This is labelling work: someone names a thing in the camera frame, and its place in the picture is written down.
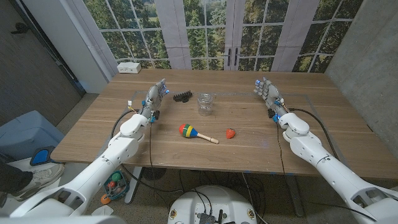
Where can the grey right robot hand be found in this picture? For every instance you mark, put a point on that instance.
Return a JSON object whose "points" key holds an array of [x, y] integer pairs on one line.
{"points": [[270, 93]]}

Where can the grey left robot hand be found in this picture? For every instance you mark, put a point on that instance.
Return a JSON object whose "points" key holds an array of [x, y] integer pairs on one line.
{"points": [[154, 98]]}

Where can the clear glass jar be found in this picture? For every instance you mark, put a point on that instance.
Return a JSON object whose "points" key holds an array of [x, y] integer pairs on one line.
{"points": [[205, 105]]}

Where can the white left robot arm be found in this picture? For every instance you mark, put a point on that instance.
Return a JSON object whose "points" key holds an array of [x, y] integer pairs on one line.
{"points": [[102, 161]]}

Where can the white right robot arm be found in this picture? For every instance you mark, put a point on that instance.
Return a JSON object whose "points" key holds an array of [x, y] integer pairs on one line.
{"points": [[329, 171]]}

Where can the colourful wooden maraca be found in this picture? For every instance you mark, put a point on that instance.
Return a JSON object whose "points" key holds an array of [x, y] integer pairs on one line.
{"points": [[186, 130]]}

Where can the red toy strawberry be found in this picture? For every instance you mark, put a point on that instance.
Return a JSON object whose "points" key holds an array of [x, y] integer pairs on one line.
{"points": [[230, 133]]}

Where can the orange toy fruit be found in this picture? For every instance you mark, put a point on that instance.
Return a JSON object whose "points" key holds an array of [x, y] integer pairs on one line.
{"points": [[105, 199]]}

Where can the black toothed clip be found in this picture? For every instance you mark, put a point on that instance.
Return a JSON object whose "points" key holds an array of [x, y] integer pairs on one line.
{"points": [[182, 96]]}

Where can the white power socket box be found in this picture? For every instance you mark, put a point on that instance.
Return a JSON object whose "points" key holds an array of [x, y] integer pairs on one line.
{"points": [[129, 67]]}

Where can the black round floor fan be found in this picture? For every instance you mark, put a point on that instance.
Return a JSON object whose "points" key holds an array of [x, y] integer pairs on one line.
{"points": [[154, 173]]}

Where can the printed window backdrop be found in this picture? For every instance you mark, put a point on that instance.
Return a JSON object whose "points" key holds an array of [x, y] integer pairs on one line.
{"points": [[199, 37]]}

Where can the white table leg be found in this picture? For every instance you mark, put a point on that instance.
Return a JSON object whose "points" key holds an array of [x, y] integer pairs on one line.
{"points": [[133, 186]]}

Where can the teal basket with toys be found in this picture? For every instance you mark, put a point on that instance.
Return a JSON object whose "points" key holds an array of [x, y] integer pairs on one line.
{"points": [[117, 190]]}

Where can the grey table leg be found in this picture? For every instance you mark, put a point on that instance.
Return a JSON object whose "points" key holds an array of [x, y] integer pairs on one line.
{"points": [[295, 196]]}

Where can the white low platform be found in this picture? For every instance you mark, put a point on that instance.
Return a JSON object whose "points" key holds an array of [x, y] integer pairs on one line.
{"points": [[74, 172]]}

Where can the white robot torso base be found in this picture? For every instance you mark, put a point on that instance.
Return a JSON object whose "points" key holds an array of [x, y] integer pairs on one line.
{"points": [[211, 202]]}

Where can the white crumpled paper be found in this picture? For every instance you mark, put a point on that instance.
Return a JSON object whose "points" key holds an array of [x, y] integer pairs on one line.
{"points": [[102, 211]]}

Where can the blue black padded piece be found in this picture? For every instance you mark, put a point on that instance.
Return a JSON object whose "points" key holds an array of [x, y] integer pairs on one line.
{"points": [[40, 156]]}

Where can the blue grey plastic bin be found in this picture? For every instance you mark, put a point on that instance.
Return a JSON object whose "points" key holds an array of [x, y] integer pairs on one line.
{"points": [[28, 130]]}

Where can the grey white sneaker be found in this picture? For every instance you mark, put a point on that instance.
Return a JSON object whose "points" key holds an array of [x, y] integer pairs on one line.
{"points": [[43, 177]]}

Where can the white robot chest cover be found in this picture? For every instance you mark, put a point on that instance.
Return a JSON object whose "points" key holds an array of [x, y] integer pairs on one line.
{"points": [[62, 220]]}

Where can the black trouser leg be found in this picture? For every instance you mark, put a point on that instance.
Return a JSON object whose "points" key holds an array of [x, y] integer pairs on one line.
{"points": [[12, 179]]}

